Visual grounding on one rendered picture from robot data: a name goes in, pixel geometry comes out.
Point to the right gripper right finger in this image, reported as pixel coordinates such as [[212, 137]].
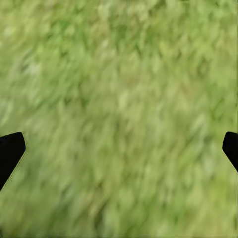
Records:
[[230, 148]]

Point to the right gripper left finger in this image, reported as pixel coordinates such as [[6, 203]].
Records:
[[12, 148]]

